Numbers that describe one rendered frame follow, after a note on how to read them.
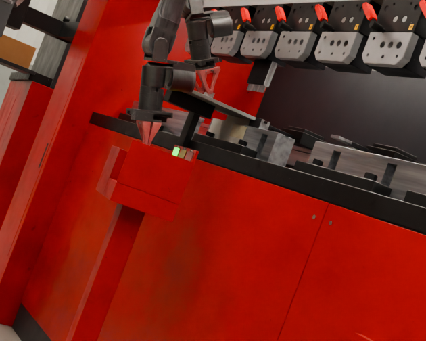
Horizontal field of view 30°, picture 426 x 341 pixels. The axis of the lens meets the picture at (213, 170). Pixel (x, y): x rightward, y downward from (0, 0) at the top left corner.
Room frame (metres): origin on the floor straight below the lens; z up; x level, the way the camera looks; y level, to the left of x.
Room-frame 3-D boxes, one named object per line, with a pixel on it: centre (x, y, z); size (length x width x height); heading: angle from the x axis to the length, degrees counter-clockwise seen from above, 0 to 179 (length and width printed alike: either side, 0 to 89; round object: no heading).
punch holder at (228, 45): (2.55, 0.08, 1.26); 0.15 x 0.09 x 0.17; 29
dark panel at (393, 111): (2.81, -0.37, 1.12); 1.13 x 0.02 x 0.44; 29
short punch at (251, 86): (2.36, -0.03, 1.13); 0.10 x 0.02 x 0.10; 29
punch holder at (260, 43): (2.38, -0.02, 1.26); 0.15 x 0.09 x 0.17; 29
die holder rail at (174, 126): (2.84, 0.23, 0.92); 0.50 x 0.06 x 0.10; 29
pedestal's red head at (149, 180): (1.95, 0.15, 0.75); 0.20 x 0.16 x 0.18; 19
